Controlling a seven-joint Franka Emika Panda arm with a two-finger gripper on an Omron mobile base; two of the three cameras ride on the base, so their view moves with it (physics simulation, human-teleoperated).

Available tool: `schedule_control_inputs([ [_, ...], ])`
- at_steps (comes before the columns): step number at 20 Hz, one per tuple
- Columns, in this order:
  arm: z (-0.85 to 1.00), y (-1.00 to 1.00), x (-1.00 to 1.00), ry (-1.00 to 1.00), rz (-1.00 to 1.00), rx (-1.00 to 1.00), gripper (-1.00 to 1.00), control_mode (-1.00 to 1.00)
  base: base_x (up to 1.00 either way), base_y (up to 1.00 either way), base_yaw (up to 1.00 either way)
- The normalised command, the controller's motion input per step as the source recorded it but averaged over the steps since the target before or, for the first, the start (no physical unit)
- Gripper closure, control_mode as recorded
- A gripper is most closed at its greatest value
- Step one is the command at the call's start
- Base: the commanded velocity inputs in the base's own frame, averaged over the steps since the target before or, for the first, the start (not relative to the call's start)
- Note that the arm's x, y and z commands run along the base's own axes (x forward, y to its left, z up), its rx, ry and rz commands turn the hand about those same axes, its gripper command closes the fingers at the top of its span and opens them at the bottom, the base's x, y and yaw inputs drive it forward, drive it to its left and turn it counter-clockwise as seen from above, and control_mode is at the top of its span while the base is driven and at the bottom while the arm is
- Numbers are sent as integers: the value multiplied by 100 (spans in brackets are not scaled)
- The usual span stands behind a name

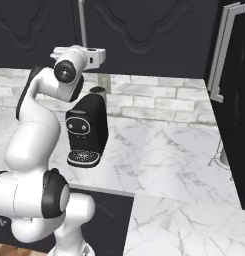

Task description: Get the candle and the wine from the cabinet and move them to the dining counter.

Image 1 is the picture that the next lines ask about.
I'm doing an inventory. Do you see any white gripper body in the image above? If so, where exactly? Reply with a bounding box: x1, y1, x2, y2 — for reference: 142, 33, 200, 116
49, 44, 107, 67

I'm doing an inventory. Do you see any dark cabinet door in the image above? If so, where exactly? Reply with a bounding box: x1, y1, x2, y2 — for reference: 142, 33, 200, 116
0, 0, 79, 70
85, 0, 220, 80

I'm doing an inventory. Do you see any dark base cabinet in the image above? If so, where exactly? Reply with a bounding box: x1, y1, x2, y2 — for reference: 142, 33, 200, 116
0, 187, 135, 256

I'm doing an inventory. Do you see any black coffee machine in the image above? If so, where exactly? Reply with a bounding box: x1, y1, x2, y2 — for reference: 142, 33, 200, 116
65, 85, 110, 169

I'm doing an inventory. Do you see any black fridge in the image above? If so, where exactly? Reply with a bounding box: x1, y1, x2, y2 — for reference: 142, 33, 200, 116
203, 0, 245, 212

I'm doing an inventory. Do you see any grey wall outlet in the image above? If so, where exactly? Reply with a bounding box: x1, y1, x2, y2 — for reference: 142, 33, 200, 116
97, 73, 112, 95

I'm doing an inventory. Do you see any grey cabinet door handle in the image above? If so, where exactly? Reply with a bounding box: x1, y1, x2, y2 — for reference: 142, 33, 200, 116
78, 0, 89, 48

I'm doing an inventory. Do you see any grey fridge handle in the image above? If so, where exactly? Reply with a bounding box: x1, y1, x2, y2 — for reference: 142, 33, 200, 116
207, 1, 245, 104

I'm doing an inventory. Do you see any grey wire stand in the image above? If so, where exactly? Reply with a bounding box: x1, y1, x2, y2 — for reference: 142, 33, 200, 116
207, 137, 234, 182

